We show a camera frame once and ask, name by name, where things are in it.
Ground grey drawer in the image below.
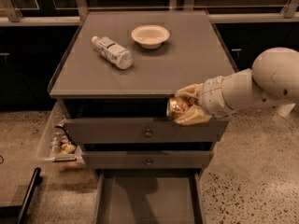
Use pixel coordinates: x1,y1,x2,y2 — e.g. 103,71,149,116
64,118,228,144
81,151,213,169
94,169,206,224

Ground white paper bowl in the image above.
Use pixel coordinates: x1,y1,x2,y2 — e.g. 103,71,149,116
131,25,170,49

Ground clear plastic storage bin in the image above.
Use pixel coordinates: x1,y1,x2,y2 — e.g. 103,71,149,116
36,103,85,169

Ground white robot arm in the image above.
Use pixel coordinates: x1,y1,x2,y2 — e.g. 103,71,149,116
166,48,299,125

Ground snack items in bin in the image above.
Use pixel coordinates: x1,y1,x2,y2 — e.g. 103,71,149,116
50,133,77,155

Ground grey bottom drawer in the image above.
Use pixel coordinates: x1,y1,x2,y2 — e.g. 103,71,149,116
94,169,206,224

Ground clear plastic water bottle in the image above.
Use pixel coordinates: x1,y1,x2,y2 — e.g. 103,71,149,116
92,36,134,70

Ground grey top drawer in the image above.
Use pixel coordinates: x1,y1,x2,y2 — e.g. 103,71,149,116
64,118,228,144

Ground grey drawer cabinet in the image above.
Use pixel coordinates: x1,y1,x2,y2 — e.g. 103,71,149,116
47,10,249,179

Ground black metal bar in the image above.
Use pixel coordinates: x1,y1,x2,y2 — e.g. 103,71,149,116
0,167,43,224

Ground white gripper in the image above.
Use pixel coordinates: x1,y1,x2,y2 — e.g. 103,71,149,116
175,77,234,125

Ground grey middle drawer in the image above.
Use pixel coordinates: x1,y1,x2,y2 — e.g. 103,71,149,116
81,151,213,169

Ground crushed orange can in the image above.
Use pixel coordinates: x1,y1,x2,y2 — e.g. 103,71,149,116
166,97,190,119

